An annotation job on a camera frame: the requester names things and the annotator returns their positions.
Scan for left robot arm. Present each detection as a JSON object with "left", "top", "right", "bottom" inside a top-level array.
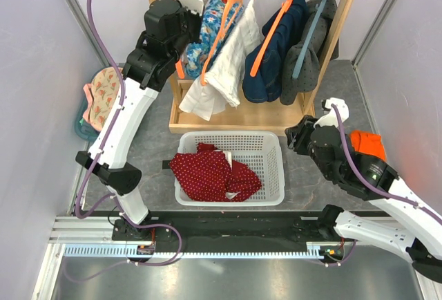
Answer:
[{"left": 75, "top": 0, "right": 204, "bottom": 240}]

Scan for white shirt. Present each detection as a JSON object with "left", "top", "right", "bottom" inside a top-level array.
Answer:
[{"left": 179, "top": 0, "right": 261, "bottom": 121}]

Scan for white plastic basket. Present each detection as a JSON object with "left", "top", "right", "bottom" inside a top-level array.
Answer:
[{"left": 175, "top": 131, "right": 285, "bottom": 208}]

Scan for wooden clothes rack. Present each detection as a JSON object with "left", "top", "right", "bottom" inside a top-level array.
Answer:
[{"left": 169, "top": 0, "right": 353, "bottom": 136}]

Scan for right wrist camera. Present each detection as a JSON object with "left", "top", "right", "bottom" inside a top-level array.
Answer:
[{"left": 314, "top": 97, "right": 349, "bottom": 128}]

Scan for purple cable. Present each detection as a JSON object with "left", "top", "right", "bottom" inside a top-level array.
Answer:
[
  {"left": 330, "top": 104, "right": 442, "bottom": 227},
  {"left": 74, "top": 0, "right": 183, "bottom": 266}
]

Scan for red polka dot skirt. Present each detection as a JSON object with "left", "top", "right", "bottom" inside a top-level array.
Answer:
[{"left": 169, "top": 142, "right": 262, "bottom": 203}]

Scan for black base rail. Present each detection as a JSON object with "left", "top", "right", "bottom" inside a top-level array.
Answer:
[{"left": 109, "top": 208, "right": 342, "bottom": 254}]

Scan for orange cloth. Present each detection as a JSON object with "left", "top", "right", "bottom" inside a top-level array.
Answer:
[{"left": 349, "top": 130, "right": 386, "bottom": 162}]

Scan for orange hanger with white shirt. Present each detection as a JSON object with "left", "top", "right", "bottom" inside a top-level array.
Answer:
[{"left": 200, "top": 0, "right": 244, "bottom": 86}]

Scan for floral oven mitt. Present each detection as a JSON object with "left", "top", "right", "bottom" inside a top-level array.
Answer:
[{"left": 82, "top": 67, "right": 119, "bottom": 132}]

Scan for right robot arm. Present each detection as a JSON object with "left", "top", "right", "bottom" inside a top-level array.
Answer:
[{"left": 285, "top": 115, "right": 441, "bottom": 283}]

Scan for blue floral garment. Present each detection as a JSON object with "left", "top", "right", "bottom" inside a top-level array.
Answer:
[{"left": 184, "top": 0, "right": 228, "bottom": 79}]

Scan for teal plastic tray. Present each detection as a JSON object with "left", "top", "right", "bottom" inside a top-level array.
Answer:
[{"left": 74, "top": 68, "right": 105, "bottom": 143}]

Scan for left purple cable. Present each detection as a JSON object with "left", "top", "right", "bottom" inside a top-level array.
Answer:
[{"left": 74, "top": 0, "right": 183, "bottom": 266}]

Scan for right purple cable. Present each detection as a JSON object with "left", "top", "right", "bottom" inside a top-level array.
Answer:
[{"left": 330, "top": 104, "right": 442, "bottom": 227}]

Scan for dark blue denim garment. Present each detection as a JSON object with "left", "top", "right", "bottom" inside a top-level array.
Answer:
[{"left": 242, "top": 0, "right": 308, "bottom": 103}]

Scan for grey dotted garment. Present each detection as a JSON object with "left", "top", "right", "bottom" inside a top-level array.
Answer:
[{"left": 280, "top": 0, "right": 337, "bottom": 105}]

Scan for blue grey hanger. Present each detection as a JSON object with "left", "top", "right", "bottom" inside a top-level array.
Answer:
[{"left": 291, "top": 0, "right": 327, "bottom": 80}]

